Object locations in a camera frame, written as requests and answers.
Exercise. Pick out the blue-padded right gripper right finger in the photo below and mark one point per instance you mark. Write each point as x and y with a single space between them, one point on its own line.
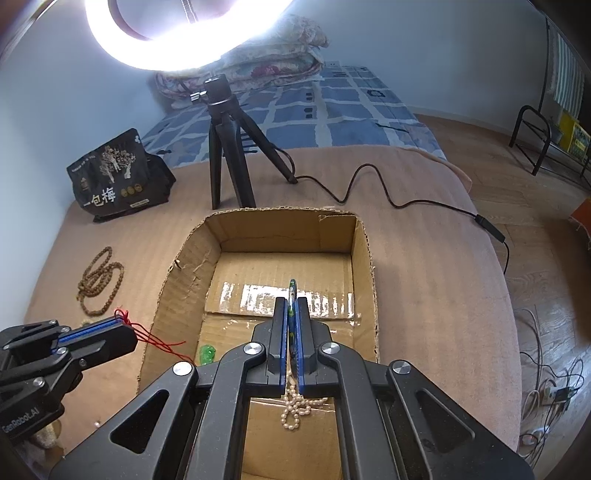
393 421

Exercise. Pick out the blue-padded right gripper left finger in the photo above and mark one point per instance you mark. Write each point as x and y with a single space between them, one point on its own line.
190 422

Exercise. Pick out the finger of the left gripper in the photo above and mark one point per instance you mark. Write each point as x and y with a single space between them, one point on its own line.
89 356
109 329

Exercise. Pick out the brown wooden bead mala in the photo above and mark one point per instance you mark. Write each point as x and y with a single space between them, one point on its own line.
95 279

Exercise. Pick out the silver blue bangle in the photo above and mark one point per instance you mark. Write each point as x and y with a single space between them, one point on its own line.
292 298

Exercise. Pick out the cardboard box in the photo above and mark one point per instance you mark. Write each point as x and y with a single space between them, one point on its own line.
225 280

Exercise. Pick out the black snack bag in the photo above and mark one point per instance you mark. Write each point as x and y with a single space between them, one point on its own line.
120 178

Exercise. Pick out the black tripod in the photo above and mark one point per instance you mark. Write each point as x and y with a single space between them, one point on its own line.
228 123

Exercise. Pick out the blue checkered bedsheet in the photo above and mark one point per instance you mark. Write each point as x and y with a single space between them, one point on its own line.
342 106

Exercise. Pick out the black metal shoe rack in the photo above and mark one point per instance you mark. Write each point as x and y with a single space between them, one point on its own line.
549 134

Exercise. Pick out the folded floral quilt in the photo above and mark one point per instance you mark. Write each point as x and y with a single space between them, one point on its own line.
287 54

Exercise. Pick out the ring light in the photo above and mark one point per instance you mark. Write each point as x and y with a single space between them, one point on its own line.
185 45

